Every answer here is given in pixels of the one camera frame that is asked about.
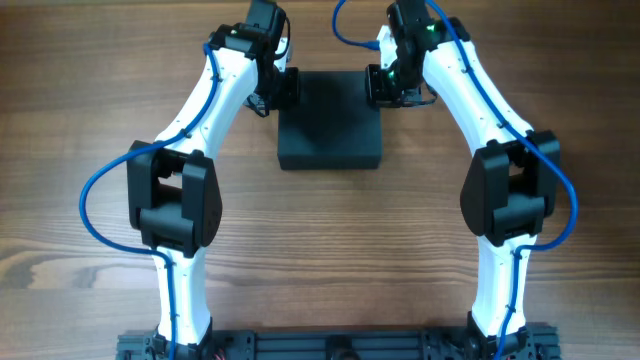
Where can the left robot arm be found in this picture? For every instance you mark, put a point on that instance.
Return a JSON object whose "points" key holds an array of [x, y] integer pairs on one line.
{"points": [[173, 193]]}

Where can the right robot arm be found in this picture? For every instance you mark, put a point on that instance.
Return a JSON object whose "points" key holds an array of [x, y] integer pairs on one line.
{"points": [[510, 186]]}

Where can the dark green box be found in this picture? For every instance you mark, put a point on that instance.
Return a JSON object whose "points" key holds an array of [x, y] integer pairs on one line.
{"points": [[332, 127]]}

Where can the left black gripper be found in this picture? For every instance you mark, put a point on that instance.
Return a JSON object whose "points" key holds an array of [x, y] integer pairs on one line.
{"points": [[290, 86]]}

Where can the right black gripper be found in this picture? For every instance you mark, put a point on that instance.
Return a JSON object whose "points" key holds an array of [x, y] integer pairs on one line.
{"points": [[376, 85]]}

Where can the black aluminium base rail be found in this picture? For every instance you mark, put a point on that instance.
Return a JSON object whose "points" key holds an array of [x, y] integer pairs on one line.
{"points": [[340, 344]]}

